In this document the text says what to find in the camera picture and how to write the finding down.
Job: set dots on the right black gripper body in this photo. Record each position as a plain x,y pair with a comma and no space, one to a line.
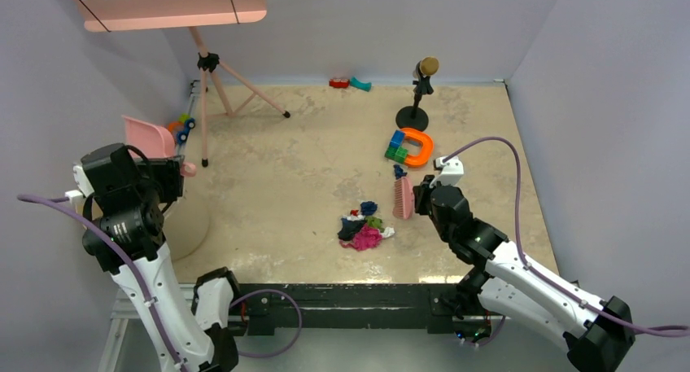
423,206

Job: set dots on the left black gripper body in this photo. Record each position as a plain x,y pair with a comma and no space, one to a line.
163,174

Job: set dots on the pink hand brush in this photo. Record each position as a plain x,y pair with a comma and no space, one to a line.
404,199

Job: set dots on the pink dustpan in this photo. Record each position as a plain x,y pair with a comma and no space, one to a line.
155,141

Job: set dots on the small white paper scrap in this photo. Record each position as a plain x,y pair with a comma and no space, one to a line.
388,232

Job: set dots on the green paper scrap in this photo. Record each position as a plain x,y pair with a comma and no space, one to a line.
375,223

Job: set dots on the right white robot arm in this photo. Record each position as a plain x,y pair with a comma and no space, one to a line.
594,333

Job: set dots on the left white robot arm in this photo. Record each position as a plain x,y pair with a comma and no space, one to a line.
125,233

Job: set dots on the orange horseshoe toy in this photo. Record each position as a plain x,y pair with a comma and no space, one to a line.
419,146

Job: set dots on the green toy brick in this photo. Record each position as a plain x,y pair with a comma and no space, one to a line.
397,154

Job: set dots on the orange blue toy car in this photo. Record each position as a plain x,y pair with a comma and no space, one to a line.
180,128

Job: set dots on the beige round bucket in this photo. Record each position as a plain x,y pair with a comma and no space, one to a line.
186,223

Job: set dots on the blue toy brick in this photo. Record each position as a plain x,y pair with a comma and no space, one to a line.
397,139

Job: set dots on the black stand gold microphone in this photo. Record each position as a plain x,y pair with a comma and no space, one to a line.
414,116

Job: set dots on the teal curved toy piece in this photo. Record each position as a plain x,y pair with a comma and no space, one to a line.
360,85

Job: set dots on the red toy block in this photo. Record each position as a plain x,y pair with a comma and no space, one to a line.
339,82

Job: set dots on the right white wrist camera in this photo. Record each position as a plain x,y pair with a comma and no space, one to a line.
450,171

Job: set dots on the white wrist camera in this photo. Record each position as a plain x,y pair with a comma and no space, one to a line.
77,196
450,171

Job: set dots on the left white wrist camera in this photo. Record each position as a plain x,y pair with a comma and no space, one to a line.
77,196

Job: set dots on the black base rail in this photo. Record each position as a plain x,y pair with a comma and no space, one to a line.
435,308

